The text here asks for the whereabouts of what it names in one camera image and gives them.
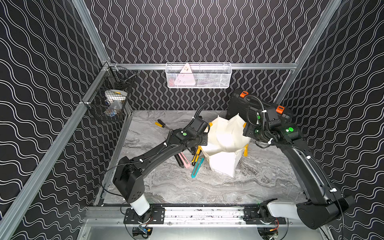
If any black wire corner basket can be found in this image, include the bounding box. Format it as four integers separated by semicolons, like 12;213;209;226
86;66;138;122

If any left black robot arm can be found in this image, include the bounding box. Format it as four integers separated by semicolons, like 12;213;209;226
113;101;210;216

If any white wire wall basket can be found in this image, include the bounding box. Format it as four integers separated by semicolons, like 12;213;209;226
165;63;233;89

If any silver mounting rail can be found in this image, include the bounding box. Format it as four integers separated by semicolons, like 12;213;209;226
123;205;287;226

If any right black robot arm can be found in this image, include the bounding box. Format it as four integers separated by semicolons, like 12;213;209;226
239;93;356;230

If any pink triangle card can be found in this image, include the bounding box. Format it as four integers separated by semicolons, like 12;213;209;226
174;63;196;88

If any pink utility knife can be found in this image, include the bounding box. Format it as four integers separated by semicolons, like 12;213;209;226
179;153;191;169

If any black tool case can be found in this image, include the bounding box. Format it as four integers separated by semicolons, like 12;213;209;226
226;89;294;124

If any yellow black screwdriver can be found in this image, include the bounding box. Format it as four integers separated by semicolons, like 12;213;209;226
155;119;171;130

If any teal utility knife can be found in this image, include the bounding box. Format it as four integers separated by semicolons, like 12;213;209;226
191;157;205;179

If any yellow black art knife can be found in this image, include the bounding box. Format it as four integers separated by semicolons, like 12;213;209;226
191;146;202;166

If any white pouch with yellow handles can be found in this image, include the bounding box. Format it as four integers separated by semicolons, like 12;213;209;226
202;114;251;178

